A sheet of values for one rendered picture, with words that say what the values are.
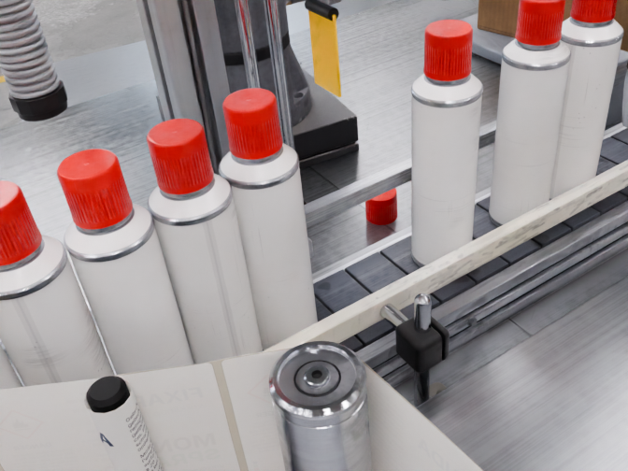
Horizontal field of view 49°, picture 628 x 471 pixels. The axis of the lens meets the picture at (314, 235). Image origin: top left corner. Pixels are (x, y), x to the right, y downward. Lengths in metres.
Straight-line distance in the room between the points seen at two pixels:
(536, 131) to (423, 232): 0.12
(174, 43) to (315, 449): 0.34
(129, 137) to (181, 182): 0.57
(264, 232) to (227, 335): 0.08
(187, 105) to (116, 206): 0.18
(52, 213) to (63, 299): 0.45
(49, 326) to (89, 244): 0.05
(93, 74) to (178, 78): 0.66
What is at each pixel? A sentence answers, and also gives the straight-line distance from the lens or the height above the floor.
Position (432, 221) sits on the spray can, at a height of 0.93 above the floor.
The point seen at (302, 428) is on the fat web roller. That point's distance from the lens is 0.27.
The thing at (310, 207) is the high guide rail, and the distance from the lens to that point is 0.53.
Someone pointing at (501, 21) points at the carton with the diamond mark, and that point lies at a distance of 1.11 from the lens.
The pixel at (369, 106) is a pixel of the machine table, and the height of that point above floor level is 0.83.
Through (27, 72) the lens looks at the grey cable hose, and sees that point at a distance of 0.46.
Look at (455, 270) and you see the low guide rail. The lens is 0.56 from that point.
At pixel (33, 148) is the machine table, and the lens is 1.01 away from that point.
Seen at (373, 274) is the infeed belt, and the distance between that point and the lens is 0.59.
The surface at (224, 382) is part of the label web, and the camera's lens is 0.30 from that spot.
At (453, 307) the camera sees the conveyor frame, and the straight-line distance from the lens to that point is 0.57.
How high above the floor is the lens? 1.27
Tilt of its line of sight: 38 degrees down
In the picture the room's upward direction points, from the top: 6 degrees counter-clockwise
